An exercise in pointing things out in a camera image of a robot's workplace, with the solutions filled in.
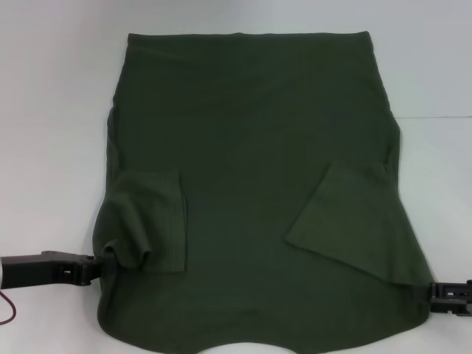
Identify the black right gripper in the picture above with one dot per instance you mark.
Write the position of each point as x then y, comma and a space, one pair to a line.
453, 298

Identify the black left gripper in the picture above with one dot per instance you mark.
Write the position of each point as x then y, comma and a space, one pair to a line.
48, 269

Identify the dark green shirt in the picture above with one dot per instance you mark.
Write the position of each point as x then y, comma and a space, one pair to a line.
250, 166

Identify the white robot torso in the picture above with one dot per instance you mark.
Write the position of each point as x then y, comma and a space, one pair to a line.
237, 349

